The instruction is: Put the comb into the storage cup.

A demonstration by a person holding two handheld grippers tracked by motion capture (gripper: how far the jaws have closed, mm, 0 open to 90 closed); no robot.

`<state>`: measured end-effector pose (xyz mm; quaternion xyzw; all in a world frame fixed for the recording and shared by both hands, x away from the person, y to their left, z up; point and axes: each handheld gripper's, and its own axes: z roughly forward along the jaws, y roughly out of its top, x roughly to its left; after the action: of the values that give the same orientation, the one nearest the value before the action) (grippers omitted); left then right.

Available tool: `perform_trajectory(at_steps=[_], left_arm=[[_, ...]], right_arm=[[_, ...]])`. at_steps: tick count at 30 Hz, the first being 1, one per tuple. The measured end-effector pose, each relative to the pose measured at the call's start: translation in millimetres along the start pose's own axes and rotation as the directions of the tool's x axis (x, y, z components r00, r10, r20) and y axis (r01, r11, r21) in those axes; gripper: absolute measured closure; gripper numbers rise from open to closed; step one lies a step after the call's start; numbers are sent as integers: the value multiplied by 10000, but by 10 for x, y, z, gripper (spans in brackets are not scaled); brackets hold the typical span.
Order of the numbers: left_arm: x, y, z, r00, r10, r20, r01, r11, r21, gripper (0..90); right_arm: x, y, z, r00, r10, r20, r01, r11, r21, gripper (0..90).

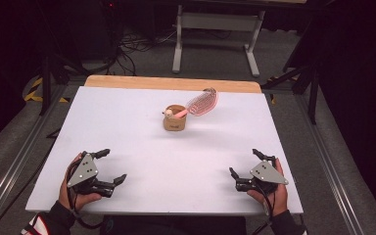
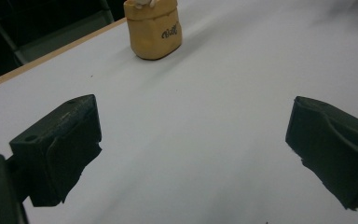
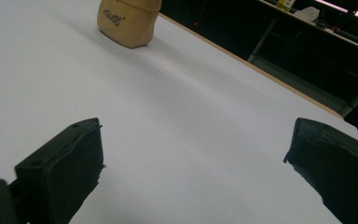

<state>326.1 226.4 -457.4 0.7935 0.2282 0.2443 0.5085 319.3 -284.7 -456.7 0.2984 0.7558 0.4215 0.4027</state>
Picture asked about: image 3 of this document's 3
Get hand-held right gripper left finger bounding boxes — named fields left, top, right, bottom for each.
left=14, top=117, right=105, bottom=224

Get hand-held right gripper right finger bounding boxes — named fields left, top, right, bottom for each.
left=282, top=117, right=358, bottom=224

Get white crumpled object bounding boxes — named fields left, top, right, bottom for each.
left=293, top=6, right=321, bottom=22

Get yellow box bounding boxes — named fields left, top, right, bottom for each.
left=275, top=0, right=296, bottom=13

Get grey metal table frame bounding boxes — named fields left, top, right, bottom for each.
left=247, top=17, right=358, bottom=118

